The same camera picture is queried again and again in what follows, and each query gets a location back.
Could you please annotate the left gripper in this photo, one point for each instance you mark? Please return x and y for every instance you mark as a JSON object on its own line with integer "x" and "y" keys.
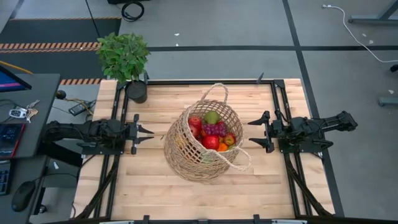
{"x": 136, "y": 137}

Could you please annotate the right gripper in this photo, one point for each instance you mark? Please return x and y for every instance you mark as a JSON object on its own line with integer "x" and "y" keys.
{"x": 273, "y": 130}

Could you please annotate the large red peach-toned apple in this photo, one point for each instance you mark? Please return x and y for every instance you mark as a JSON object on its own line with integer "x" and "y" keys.
{"x": 230, "y": 139}

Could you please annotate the yellow toy fruit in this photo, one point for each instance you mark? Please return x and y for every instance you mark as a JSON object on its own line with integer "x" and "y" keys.
{"x": 180, "y": 142}

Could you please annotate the orange toy fruit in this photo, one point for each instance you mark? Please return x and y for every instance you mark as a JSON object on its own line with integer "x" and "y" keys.
{"x": 222, "y": 147}

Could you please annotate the purple grape bunch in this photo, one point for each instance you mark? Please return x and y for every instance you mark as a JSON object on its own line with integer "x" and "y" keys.
{"x": 214, "y": 129}

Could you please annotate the bright red apple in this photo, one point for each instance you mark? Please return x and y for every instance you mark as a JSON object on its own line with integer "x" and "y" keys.
{"x": 193, "y": 131}

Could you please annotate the pale green pear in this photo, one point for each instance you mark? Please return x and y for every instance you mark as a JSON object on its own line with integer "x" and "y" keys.
{"x": 212, "y": 117}

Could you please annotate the round red tomato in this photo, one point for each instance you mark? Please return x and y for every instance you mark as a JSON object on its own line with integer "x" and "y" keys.
{"x": 211, "y": 142}

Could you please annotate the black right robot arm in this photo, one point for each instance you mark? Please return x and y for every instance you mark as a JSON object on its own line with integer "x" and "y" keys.
{"x": 320, "y": 124}

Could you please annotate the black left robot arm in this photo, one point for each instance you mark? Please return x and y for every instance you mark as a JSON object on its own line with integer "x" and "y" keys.
{"x": 71, "y": 130}

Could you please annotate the open-weave wicker basket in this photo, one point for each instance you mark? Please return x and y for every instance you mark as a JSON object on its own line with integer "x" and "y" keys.
{"x": 186, "y": 161}

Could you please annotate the black plant pot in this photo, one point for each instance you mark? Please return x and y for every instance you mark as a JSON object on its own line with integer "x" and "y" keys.
{"x": 136, "y": 91}

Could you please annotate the black power adapter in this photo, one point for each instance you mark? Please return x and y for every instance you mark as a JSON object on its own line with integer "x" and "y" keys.
{"x": 79, "y": 108}

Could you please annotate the green leafy potted tree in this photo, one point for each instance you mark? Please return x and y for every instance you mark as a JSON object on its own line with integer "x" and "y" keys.
{"x": 122, "y": 56}

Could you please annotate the black side desk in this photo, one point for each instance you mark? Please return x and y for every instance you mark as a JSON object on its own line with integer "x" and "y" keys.
{"x": 40, "y": 93}

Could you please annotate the bunch of keys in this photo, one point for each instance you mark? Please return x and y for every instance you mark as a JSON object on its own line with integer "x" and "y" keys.
{"x": 20, "y": 112}

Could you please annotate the grey desk foot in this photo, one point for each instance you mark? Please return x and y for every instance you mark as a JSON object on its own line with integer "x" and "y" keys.
{"x": 388, "y": 101}

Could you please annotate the red-edged tablet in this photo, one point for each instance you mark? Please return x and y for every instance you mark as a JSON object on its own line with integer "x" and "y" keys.
{"x": 9, "y": 137}

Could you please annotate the black computer mouse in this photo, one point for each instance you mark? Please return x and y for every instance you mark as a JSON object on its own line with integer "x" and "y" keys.
{"x": 23, "y": 196}

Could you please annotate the hazard-striped black floor mat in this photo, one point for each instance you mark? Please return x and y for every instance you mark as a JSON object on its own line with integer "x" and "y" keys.
{"x": 46, "y": 31}

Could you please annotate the monitor with blue screen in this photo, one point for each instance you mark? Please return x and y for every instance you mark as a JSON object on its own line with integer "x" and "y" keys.
{"x": 9, "y": 82}

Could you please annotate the black keyboard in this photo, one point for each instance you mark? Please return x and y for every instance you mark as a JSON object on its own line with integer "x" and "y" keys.
{"x": 3, "y": 179}

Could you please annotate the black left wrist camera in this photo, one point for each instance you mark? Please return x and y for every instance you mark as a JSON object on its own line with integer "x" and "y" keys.
{"x": 114, "y": 125}

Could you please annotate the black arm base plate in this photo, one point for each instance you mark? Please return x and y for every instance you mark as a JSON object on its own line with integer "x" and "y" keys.
{"x": 102, "y": 150}
{"x": 304, "y": 147}

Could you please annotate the black aluminium frame struts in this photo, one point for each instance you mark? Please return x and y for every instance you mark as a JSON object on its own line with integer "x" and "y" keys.
{"x": 107, "y": 180}
{"x": 295, "y": 180}

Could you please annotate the black table edge rail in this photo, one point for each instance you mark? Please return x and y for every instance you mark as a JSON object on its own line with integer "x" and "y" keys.
{"x": 202, "y": 82}

